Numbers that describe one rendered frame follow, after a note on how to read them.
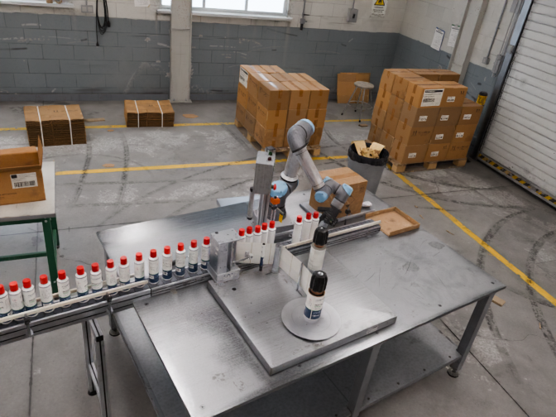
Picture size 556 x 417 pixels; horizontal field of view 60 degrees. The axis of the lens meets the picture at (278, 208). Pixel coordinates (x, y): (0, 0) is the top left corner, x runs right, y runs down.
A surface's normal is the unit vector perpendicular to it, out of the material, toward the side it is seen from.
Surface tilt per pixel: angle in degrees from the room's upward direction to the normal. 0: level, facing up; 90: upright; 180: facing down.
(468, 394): 0
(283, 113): 88
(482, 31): 90
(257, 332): 0
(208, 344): 0
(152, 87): 90
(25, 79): 90
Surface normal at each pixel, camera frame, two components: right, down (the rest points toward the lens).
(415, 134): 0.37, 0.51
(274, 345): 0.12, -0.86
